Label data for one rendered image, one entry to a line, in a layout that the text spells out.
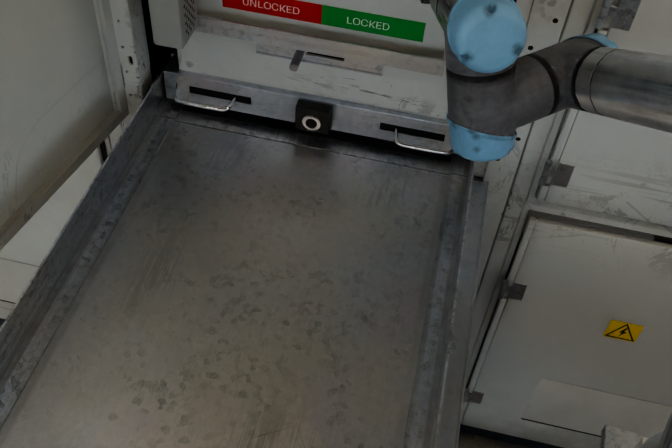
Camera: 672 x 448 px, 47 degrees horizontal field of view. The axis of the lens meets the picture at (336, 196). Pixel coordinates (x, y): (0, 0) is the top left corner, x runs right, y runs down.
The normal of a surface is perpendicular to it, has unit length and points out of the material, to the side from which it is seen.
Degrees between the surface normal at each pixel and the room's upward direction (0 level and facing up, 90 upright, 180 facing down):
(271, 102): 90
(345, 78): 90
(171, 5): 90
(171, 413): 0
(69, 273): 0
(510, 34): 75
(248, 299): 0
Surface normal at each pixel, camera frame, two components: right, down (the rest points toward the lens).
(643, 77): -0.76, -0.39
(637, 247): -0.22, 0.70
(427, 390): 0.06, -0.69
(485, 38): 0.07, 0.53
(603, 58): -0.54, -0.67
